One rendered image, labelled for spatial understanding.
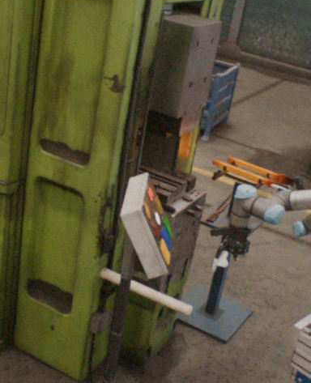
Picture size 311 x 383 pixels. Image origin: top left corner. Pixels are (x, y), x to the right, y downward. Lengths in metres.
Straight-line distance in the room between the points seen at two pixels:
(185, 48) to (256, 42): 8.07
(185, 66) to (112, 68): 0.32
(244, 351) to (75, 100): 1.76
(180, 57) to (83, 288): 1.13
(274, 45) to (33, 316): 8.05
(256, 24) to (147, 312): 7.98
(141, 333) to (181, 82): 1.31
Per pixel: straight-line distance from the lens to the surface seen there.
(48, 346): 3.24
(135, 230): 2.25
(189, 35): 2.61
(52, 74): 2.73
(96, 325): 2.99
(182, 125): 2.76
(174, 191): 2.93
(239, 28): 10.78
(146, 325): 3.21
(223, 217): 3.48
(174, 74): 2.66
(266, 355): 3.67
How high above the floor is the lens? 2.19
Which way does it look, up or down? 23 degrees down
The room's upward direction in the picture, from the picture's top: 10 degrees clockwise
